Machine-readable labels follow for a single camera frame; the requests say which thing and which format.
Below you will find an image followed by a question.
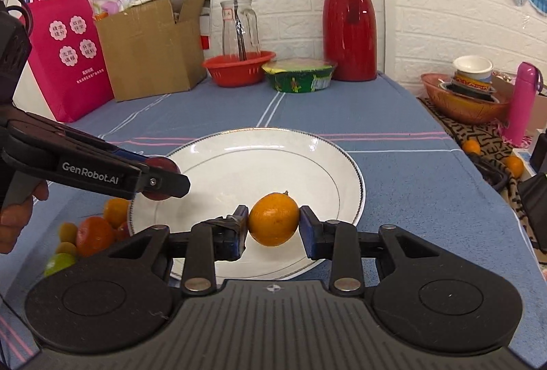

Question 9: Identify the person's left hand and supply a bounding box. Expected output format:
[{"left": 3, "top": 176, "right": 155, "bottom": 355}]
[{"left": 0, "top": 181, "right": 49, "bottom": 254}]

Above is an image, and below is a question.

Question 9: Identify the brown cardboard box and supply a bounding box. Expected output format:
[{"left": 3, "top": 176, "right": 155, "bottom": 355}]
[{"left": 95, "top": 0, "right": 207, "bottom": 102}]

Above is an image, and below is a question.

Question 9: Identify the pink thermos bottle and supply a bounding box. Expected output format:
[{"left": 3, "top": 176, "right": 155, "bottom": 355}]
[{"left": 502, "top": 62, "right": 543, "bottom": 147}]

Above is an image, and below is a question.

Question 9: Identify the red plastic basket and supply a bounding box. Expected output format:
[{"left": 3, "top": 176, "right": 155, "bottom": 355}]
[{"left": 202, "top": 51, "right": 276, "bottom": 88}]

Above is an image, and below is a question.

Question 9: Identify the small orange mandarin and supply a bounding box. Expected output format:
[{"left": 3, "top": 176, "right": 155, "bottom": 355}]
[{"left": 248, "top": 191, "right": 299, "bottom": 247}]

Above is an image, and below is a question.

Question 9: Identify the red thermos jug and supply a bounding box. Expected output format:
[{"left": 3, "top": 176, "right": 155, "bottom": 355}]
[{"left": 323, "top": 0, "right": 377, "bottom": 82}]

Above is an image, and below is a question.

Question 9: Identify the small brown kiwi fruit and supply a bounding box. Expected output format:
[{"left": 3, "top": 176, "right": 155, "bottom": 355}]
[{"left": 58, "top": 222, "right": 78, "bottom": 244}]

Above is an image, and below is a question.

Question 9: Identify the pink tote bag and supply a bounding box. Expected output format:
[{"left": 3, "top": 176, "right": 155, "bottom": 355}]
[{"left": 29, "top": 0, "right": 114, "bottom": 123}]

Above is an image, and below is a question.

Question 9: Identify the white round plate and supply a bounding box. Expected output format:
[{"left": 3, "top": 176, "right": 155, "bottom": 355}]
[{"left": 127, "top": 127, "right": 367, "bottom": 282}]

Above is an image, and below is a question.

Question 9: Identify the yellow orange citrus fruit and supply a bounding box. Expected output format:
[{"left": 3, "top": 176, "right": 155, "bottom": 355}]
[{"left": 103, "top": 198, "right": 130, "bottom": 229}]

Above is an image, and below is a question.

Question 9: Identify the orange glass bowl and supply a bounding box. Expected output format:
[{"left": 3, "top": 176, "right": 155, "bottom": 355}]
[{"left": 421, "top": 73, "right": 510, "bottom": 124}]

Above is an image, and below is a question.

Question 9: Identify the large orange tangerine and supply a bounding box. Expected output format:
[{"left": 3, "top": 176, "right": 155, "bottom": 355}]
[{"left": 76, "top": 216, "right": 116, "bottom": 258}]

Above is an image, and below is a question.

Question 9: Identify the green apple fruit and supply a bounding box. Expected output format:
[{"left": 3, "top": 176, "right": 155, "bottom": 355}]
[{"left": 43, "top": 253, "right": 77, "bottom": 277}]

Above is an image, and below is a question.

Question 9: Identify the green instant noodle bowl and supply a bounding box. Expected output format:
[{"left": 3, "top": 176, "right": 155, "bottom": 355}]
[{"left": 262, "top": 58, "right": 336, "bottom": 93}]

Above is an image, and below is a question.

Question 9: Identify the white paper cup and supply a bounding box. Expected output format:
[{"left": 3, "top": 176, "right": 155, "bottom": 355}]
[{"left": 452, "top": 55, "right": 493, "bottom": 83}]

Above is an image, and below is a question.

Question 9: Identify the dark red plum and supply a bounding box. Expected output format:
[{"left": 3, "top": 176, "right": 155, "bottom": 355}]
[{"left": 143, "top": 156, "right": 180, "bottom": 201}]

